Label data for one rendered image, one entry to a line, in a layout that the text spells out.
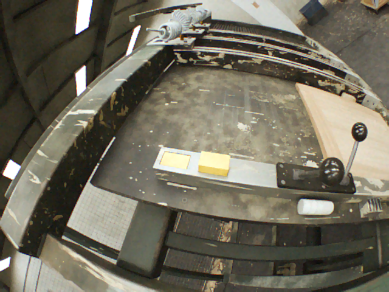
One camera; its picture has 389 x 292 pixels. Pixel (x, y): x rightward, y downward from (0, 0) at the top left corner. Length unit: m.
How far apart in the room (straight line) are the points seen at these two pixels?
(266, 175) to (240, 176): 0.05
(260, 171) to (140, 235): 0.25
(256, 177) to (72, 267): 0.34
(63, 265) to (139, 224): 0.17
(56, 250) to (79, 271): 0.06
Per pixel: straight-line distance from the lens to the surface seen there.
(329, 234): 1.83
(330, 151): 0.48
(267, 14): 4.27
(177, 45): 0.74
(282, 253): 0.38
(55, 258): 0.33
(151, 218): 0.35
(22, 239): 0.34
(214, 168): 0.28
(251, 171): 0.31
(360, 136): 0.36
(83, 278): 0.29
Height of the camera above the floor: 1.74
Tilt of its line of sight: 17 degrees down
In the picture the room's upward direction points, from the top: 60 degrees counter-clockwise
